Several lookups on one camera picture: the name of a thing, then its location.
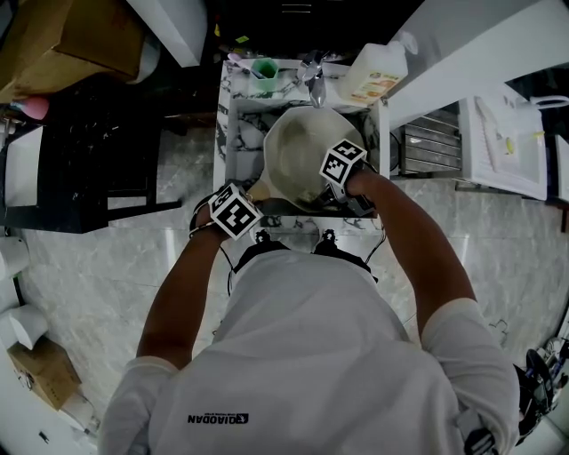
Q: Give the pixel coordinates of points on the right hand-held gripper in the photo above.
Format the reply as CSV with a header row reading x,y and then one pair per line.
x,y
340,162

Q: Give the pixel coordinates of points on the white cylindrical device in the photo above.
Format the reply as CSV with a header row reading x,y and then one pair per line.
x,y
13,257
24,326

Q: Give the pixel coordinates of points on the person's left hand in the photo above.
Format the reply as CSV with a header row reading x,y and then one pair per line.
x,y
203,217

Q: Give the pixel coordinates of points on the white table dark legs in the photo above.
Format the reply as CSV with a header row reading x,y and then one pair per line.
x,y
563,169

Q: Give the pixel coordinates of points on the person's shoe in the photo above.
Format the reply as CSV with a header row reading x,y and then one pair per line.
x,y
328,235
262,235

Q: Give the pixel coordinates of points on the white knife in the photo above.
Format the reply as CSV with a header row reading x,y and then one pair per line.
x,y
485,133

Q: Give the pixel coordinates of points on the pink plastic object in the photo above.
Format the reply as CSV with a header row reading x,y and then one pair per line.
x,y
31,108

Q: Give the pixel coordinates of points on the pink toothbrush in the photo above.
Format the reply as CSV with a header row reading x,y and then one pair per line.
x,y
238,60

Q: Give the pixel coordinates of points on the black table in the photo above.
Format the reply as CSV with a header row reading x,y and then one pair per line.
x,y
89,169

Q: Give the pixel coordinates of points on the chrome faucet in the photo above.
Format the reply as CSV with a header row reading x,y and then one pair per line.
x,y
316,84

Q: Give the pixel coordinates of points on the person's left shoe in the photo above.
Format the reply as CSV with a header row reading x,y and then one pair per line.
x,y
262,235

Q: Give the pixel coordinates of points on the marble sink cabinet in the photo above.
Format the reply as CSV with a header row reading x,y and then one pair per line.
x,y
302,222

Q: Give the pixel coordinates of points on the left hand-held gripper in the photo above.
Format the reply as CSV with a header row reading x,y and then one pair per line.
x,y
233,213

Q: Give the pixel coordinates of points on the mint green cup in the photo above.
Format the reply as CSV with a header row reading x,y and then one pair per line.
x,y
265,75

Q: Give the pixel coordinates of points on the person's white shirt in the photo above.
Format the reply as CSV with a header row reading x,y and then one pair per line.
x,y
311,355

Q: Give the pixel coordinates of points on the large cardboard box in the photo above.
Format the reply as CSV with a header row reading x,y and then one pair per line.
x,y
75,44

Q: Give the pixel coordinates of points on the black round bin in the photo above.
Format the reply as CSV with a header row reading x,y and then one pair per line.
x,y
395,151

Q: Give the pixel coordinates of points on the cream detergent pump bottle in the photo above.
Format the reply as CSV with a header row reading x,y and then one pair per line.
x,y
378,75

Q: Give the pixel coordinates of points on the cluttered equipment stand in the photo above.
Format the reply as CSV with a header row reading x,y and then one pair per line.
x,y
540,386

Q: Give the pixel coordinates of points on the person's right forearm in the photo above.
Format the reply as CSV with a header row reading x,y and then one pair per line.
x,y
409,240

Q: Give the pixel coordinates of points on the wide white pillar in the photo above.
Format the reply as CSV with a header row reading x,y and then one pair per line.
x,y
467,53

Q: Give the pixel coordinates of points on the person's right shoe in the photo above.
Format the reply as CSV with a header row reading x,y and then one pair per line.
x,y
328,235

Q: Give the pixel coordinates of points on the small cardboard box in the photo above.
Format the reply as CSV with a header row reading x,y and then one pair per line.
x,y
44,373

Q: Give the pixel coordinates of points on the white dish rack tray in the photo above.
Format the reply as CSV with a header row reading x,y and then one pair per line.
x,y
520,169

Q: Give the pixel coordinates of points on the white panel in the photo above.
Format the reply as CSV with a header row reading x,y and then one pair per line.
x,y
22,166

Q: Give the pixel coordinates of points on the person's left forearm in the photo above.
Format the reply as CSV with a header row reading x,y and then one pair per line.
x,y
178,302

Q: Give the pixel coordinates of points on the slim white pillar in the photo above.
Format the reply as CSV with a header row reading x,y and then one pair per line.
x,y
178,26

